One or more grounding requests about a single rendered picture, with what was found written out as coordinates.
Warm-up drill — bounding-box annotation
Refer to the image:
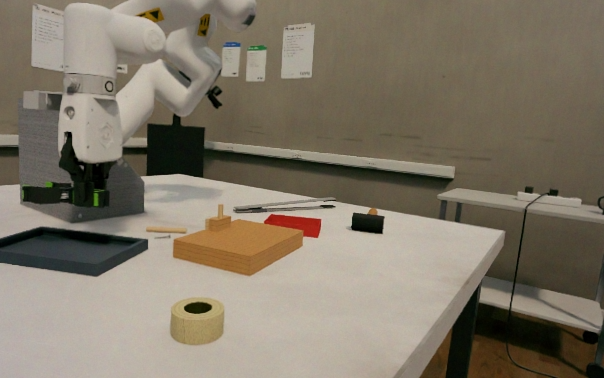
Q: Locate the small wooden block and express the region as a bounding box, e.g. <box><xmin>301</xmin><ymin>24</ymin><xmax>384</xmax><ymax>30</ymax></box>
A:
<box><xmin>209</xmin><ymin>215</ymin><xmax>231</xmax><ymax>232</ymax></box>

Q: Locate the red shallow tray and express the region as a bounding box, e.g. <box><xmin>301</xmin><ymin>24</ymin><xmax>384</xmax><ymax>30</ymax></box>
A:
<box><xmin>264</xmin><ymin>214</ymin><xmax>321</xmax><ymax>238</ymax></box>

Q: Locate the dark green mallet with tan wooden handle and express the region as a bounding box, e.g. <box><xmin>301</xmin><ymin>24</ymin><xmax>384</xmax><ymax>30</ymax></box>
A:
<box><xmin>351</xmin><ymin>208</ymin><xmax>385</xmax><ymax>234</ymax></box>

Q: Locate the brown wooden board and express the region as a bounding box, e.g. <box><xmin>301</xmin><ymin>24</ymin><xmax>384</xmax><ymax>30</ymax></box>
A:
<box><xmin>173</xmin><ymin>217</ymin><xmax>304</xmax><ymax>276</ymax></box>

